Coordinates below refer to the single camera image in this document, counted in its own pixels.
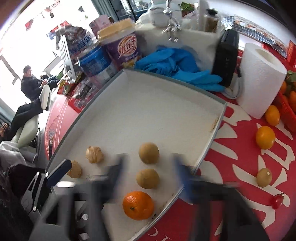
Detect black device box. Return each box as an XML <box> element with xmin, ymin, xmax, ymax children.
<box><xmin>212</xmin><ymin>29</ymin><xmax>239</xmax><ymax>87</ymax></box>

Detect blue rubber gloves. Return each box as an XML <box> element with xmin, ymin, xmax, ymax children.
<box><xmin>134</xmin><ymin>47</ymin><xmax>225</xmax><ymax>92</ymax></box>

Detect blue can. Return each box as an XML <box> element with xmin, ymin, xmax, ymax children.
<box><xmin>77</xmin><ymin>44</ymin><xmax>117</xmax><ymax>84</ymax></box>

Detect small brown longan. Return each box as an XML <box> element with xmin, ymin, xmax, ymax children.
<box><xmin>256</xmin><ymin>168</ymin><xmax>273</xmax><ymax>188</ymax></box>

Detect brown longan in tray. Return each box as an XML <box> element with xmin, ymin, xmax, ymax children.
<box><xmin>136</xmin><ymin>169</ymin><xmax>160</xmax><ymax>189</ymax></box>

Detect seated person dark clothes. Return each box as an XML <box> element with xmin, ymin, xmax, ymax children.
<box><xmin>21</xmin><ymin>65</ymin><xmax>59</xmax><ymax>101</ymax></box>

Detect red plastic fruit basket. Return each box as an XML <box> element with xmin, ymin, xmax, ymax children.
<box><xmin>273</xmin><ymin>92</ymin><xmax>296</xmax><ymax>133</ymax></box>

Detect brown longan fruit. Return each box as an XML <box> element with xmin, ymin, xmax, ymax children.
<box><xmin>138</xmin><ymin>142</ymin><xmax>159</xmax><ymax>164</ymax></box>

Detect mandarin in tray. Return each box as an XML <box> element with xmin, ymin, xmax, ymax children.
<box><xmin>122</xmin><ymin>191</ymin><xmax>154</xmax><ymax>220</ymax></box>

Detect small orange near roll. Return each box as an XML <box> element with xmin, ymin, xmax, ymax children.
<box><xmin>264</xmin><ymin>105</ymin><xmax>280</xmax><ymax>126</ymax></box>

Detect red round table mat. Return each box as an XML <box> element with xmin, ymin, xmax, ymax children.
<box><xmin>43</xmin><ymin>46</ymin><xmax>296</xmax><ymax>241</ymax></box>

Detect yellow orange fruit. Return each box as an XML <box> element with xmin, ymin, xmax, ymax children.
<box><xmin>255</xmin><ymin>126</ymin><xmax>275</xmax><ymax>150</ymax></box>

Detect potted green plant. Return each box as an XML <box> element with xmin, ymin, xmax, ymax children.
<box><xmin>178</xmin><ymin>2</ymin><xmax>195</xmax><ymax>17</ymax></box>

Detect walnut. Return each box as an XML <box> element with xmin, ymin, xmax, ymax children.
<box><xmin>67</xmin><ymin>160</ymin><xmax>82</xmax><ymax>179</ymax></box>
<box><xmin>85</xmin><ymin>146</ymin><xmax>104</xmax><ymax>164</ymax></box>

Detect white paper towel roll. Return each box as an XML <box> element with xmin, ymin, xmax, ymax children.
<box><xmin>237</xmin><ymin>43</ymin><xmax>287</xmax><ymax>119</ymax></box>

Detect grey white tray box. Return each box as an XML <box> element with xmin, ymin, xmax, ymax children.
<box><xmin>48</xmin><ymin>69</ymin><xmax>226</xmax><ymax>240</ymax></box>

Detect walnut in tray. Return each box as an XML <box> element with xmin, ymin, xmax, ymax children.
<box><xmin>67</xmin><ymin>160</ymin><xmax>82</xmax><ymax>179</ymax></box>

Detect purple milk tea cup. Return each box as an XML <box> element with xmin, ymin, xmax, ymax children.
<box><xmin>97</xmin><ymin>18</ymin><xmax>142</xmax><ymax>70</ymax></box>

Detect red cherry tomato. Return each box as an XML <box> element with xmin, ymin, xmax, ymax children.
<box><xmin>270</xmin><ymin>193</ymin><xmax>284</xmax><ymax>210</ymax></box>

